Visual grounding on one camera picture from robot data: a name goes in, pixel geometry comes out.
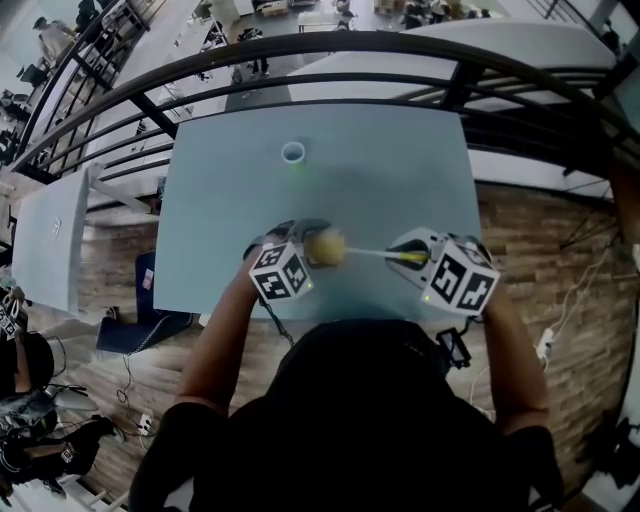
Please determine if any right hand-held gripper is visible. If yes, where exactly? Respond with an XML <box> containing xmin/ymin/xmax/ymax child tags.
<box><xmin>384</xmin><ymin>227</ymin><xmax>502</xmax><ymax>318</ymax></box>

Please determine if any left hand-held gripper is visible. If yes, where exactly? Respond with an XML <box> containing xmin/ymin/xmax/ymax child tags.
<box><xmin>243</xmin><ymin>217</ymin><xmax>342</xmax><ymax>303</ymax></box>

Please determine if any yellow sponge brush white handle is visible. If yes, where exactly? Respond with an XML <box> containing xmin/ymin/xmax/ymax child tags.
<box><xmin>304</xmin><ymin>230</ymin><xmax>432</xmax><ymax>267</ymax></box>

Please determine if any green cup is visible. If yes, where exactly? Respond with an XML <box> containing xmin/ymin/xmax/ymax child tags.
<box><xmin>280</xmin><ymin>141</ymin><xmax>307</xmax><ymax>174</ymax></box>

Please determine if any person's left forearm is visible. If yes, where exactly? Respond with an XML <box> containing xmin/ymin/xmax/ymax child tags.
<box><xmin>177</xmin><ymin>277</ymin><xmax>264</xmax><ymax>416</ymax></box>

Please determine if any person's right forearm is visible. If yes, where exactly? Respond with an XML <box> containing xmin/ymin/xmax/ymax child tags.
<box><xmin>482</xmin><ymin>287</ymin><xmax>551</xmax><ymax>436</ymax></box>

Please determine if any black chest-worn device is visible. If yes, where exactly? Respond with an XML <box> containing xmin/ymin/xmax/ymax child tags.
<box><xmin>435</xmin><ymin>327</ymin><xmax>474</xmax><ymax>370</ymax></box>

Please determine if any dark blue chair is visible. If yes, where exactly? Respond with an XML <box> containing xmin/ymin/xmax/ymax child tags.
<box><xmin>95</xmin><ymin>249</ymin><xmax>196</xmax><ymax>356</ymax></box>

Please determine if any person's black shirt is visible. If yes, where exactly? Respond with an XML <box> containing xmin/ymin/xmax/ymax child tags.
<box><xmin>129</xmin><ymin>319</ymin><xmax>566</xmax><ymax>512</ymax></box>

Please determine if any wooden table with metal legs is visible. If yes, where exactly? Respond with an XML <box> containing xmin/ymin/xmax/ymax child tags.
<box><xmin>559</xmin><ymin>159</ymin><xmax>640</xmax><ymax>274</ymax></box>

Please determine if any black metal railing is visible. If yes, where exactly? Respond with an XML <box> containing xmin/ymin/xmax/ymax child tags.
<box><xmin>9</xmin><ymin>29</ymin><xmax>640</xmax><ymax>186</ymax></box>

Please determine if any white table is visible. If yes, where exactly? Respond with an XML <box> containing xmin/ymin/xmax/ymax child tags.
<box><xmin>10</xmin><ymin>162</ymin><xmax>164</xmax><ymax>316</ymax></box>

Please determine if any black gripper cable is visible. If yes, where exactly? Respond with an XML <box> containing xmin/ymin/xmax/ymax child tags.
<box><xmin>457</xmin><ymin>314</ymin><xmax>486</xmax><ymax>341</ymax></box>
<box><xmin>257</xmin><ymin>297</ymin><xmax>296</xmax><ymax>347</ymax></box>

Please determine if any white floor cable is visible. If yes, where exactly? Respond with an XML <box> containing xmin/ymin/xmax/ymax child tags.
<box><xmin>469</xmin><ymin>249</ymin><xmax>611</xmax><ymax>401</ymax></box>

